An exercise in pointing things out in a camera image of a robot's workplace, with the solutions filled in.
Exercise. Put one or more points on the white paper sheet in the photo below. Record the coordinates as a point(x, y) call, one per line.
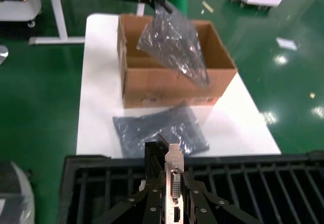
point(286, 43)

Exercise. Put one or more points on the grey antistatic bag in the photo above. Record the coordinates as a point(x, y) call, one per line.
point(157, 130)
point(174, 44)

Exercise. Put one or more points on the graphics card with metal bracket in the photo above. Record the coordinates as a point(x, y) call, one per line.
point(174, 178)

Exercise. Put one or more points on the black slotted container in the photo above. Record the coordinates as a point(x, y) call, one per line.
point(253, 183)

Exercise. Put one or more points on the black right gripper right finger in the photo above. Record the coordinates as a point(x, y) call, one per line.
point(202, 211)

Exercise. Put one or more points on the grey round mobile base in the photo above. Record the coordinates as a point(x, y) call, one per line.
point(17, 4)

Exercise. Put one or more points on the grey robot torso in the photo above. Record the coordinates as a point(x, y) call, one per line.
point(12, 196)

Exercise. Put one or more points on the white frame desk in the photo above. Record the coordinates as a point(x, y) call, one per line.
point(59, 11)

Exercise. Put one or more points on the brown cardboard box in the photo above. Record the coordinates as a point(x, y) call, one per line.
point(177, 90)

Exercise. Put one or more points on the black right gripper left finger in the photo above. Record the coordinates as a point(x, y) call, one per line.
point(152, 208)

